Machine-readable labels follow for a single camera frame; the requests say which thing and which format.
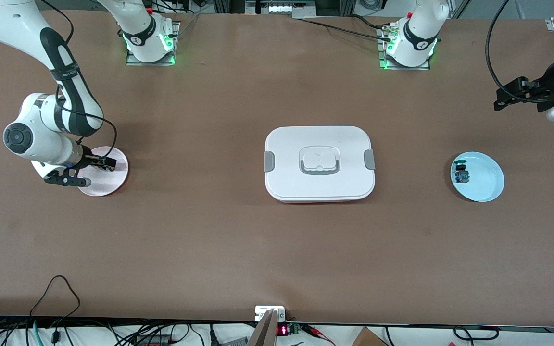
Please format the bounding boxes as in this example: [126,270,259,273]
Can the white lunch box grey latches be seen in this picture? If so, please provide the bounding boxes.
[264,126,377,203]

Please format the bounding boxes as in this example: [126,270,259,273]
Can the small white box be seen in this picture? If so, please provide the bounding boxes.
[255,306,286,321]

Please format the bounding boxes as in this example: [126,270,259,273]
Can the brown cardboard box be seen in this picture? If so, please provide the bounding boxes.
[352,327,389,346]

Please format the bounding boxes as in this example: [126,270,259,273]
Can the pink round plate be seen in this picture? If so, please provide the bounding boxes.
[76,146,129,197]

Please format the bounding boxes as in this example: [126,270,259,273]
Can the light blue round plate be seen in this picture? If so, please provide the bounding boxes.
[450,151,505,202]

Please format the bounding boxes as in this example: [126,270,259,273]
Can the aluminium bar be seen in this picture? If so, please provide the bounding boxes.
[247,309,278,346]

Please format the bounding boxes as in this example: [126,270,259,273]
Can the grey equipment rack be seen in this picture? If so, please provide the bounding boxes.
[243,0,318,20]

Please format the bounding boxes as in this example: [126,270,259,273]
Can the red clip lead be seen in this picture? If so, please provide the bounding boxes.
[301,324,338,346]

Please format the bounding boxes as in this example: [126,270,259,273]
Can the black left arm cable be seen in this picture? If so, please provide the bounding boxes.
[485,0,530,104]

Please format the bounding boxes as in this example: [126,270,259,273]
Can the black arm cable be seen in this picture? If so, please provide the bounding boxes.
[41,0,118,159]
[485,0,530,104]

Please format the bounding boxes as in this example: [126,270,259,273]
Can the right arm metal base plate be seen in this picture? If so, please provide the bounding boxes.
[126,20,181,66]

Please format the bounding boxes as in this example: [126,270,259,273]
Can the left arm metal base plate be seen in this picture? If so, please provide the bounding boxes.
[378,24,431,71]

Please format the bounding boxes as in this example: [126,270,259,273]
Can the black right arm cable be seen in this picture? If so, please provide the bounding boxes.
[41,0,118,159]

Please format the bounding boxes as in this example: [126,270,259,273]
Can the black looped cable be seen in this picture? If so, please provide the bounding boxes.
[27,275,81,344]

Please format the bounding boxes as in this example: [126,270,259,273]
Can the black cable across table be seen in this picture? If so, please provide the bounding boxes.
[296,17,395,40]

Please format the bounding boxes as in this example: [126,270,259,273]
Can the black coiled cable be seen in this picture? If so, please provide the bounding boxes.
[453,326,500,342]

